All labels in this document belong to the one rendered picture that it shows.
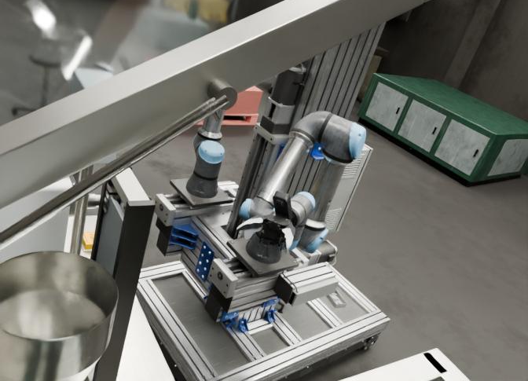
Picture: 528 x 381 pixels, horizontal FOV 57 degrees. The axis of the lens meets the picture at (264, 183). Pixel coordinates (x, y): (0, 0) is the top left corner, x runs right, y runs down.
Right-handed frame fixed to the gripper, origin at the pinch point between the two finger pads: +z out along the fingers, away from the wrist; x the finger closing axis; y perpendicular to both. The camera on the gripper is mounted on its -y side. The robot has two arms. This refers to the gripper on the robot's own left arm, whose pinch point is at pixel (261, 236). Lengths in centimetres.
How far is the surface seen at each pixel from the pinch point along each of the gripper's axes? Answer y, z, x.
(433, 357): -31, 62, -44
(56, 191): -22, 48, 22
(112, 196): -17.7, 35.7, 20.1
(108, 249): -6.9, 38.1, 18.6
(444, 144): 94, -529, -23
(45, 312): -21, 71, 0
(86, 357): -24, 76, -11
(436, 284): 133, -250, -57
